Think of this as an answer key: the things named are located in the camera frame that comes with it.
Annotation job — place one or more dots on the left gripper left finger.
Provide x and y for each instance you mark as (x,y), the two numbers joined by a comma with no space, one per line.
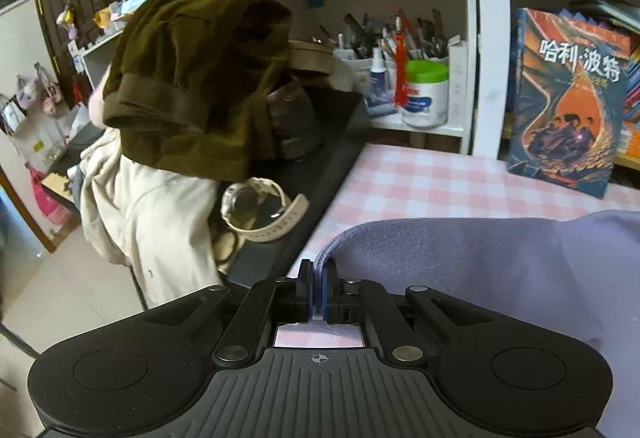
(253,315)

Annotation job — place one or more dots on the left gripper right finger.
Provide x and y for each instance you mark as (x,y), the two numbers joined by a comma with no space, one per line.
(378,315)

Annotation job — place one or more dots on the purple and brown sweater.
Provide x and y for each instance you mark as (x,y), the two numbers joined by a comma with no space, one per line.
(577,277)

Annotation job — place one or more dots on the white wrist watch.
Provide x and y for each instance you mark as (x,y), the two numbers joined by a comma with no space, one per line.
(260,211)

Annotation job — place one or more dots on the pink checkered desk mat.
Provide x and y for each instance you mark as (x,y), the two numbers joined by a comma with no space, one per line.
(392,182)

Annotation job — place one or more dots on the cream white garment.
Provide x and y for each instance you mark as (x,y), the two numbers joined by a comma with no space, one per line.
(153,221)

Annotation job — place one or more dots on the white jar green lid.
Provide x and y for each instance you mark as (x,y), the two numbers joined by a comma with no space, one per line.
(428,93)

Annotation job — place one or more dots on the white spray bottle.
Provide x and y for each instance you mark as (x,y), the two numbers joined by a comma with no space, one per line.
(378,76)

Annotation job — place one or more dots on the dark olive jacket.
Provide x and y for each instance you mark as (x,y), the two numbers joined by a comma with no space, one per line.
(204,88)

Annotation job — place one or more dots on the red tassel ornament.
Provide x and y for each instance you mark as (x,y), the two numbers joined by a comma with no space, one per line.
(401,60)

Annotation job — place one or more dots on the Harry Potter book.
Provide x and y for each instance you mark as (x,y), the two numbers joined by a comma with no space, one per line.
(570,87)

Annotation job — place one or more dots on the row of colourful books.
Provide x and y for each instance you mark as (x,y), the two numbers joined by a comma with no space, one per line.
(623,17)

